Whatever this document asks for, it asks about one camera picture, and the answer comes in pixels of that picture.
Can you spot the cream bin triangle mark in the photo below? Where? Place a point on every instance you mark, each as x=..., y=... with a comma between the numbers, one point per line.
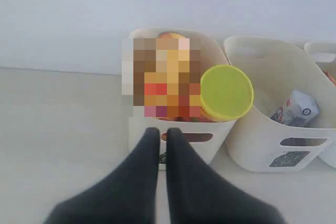
x=205, y=138

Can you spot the pink chips can green lid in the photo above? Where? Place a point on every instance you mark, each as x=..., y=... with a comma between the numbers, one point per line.
x=226, y=94

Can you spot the cream bin square mark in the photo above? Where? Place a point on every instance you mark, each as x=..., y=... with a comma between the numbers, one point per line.
x=277, y=68

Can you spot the white blue milk carton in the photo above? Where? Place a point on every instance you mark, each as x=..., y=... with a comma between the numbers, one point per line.
x=297, y=111

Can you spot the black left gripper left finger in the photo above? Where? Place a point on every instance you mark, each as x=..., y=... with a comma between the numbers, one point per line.
x=126, y=195

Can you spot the cream bin circle mark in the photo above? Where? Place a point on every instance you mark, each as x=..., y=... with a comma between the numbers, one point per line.
x=323, y=53

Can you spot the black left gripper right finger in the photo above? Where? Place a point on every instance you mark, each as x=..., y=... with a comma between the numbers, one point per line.
x=197, y=194

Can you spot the orange noodle packet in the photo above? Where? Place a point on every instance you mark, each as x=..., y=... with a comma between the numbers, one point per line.
x=330, y=77

